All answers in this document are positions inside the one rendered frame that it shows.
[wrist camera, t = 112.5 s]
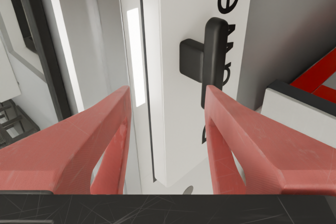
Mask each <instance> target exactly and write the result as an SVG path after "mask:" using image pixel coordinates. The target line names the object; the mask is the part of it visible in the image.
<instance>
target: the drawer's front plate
mask: <svg viewBox="0 0 336 224"><path fill-rule="evenodd" d="M234 1H235V0H230V1H229V7H230V6H231V5H232V4H233V3H234ZM249 6H250V0H238V2H237V4H236V6H235V8H234V9H233V10H232V11H231V12H229V13H227V14H222V13H220V12H219V10H218V0H143V13H144V28H145V43H146V58H147V73H148V87H149V102H150V117H151V132H152V147H153V162H154V176H155V178H156V179H157V180H158V181H159V182H160V183H162V184H163V185H164V186H165V187H166V188H168V187H171V186H172V185H173V184H174V183H176V182H177V181H178V180H179V179H181V178H182V177H183V176H184V175H185V174H187V173H188V172H189V171H190V170H192V169H193V168H194V167H195V166H197V165H198V164H199V163H200V162H201V161H203V160H204V159H205V158H206V157H208V149H207V141H206V142H204V143H203V144H202V136H203V130H204V127H205V110H204V109H203V108H202V107H201V94H202V83H199V82H197V81H195V80H193V79H191V78H189V77H187V76H185V75H183V74H181V73H180V42H181V41H183V40H186V39H193V40H195V41H198V42H200V43H203V44H204V40H205V26H206V23H207V22H208V20H209V19H210V18H212V17H218V18H221V19H224V20H226V21H227V22H228V24H229V25H234V24H235V30H234V31H233V32H232V33H231V34H230V35H229V36H228V38H227V42H228V43H230V42H233V48H232V49H231V50H229V51H228V52H227V53H226V58H225V65H226V64H228V63H230V62H231V66H230V67H228V68H229V69H230V77H229V80H228V82H227V83H226V84H225V85H224V86H222V92H224V93H225V94H227V95H228V96H230V97H231V98H233V99H234V100H236V99H237V92H238V85H239V78H240V70H241V63H242V56H243V49H244V42H245V35H246V28H247V20H248V13H249Z"/></svg>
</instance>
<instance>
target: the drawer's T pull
mask: <svg viewBox="0 0 336 224"><path fill-rule="evenodd" d="M228 33H229V24H228V22H227V21H226V20H224V19H222V18H219V17H212V18H210V19H209V20H208V21H207V23H206V25H205V31H204V44H203V43H201V42H198V41H196V40H193V39H191V38H187V39H185V40H183V41H181V42H180V44H179V71H180V73H181V74H183V75H185V76H187V77H189V78H191V79H193V80H195V81H197V82H199V83H202V85H201V103H200V104H201V107H202V108H203V109H205V99H206V88H207V85H213V86H215V87H217V88H218V89H220V90H221V91H223V81H224V71H225V62H226V52H227V43H228Z"/></svg>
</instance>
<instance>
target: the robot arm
mask: <svg viewBox="0 0 336 224"><path fill-rule="evenodd" d="M131 118H132V105H131V94H130V86H129V85H123V86H121V87H120V88H118V89H117V90H115V91H114V92H112V93H111V94H110V95H108V96H107V97H105V98H104V99H102V100H101V101H99V102H98V103H96V104H95V105H93V106H92V107H90V108H88V109H86V110H84V111H81V112H79V113H77V114H75V115H73V116H71V117H69V118H66V119H64V120H62V121H60V122H58V123H56V124H53V125H51V126H49V127H47V128H45V129H43V130H40V131H38V132H36V133H34V134H32V135H30V136H28V137H25V138H23V139H21V140H19V141H17V142H15V143H12V144H10V145H8V146H6V147H4V148H2V149H0V224H336V148H334V147H332V146H329V145H327V144H325V143H323V142H321V141H319V140H316V139H314V138H312V137H310V136H308V135H306V134H303V133H301V132H299V131H297V130H295V129H293V128H290V127H288V126H286V125H284V124H282V123H280V122H277V121H275V120H273V119H271V118H269V117H267V116H264V115H262V114H260V113H258V112H256V111H254V110H251V109H249V108H247V107H245V106H244V105H242V104H240V103H239V102H237V101H236V100H234V99H233V98H232V97H230V96H229V95H227V94H226V93H224V92H223V91H221V90H220V89H218V88H217V87H215V86H214V85H207V86H206V94H205V105H204V118H205V131H206V144H207V153H208V160H209V167H210V175H211V182H212V189H213V194H123V190H124V183H125V175H126V168H127V161H128V153H129V145H130V132H131ZM232 152H233V154H234V156H235V157H236V159H237V161H238V162H239V164H240V165H241V167H242V169H243V171H244V174H245V181H246V185H245V183H244V181H243V179H242V177H241V175H240V173H239V171H238V169H237V166H236V164H235V160H234V157H233V154H232ZM103 153H104V154H103ZM102 155H103V158H102V161H101V164H100V167H99V169H98V172H97V174H96V176H95V178H94V180H93V182H92V184H91V176H92V172H93V169H94V168H95V166H96V164H97V163H98V161H99V160H100V158H101V156H102ZM90 184H91V186H90Z"/></svg>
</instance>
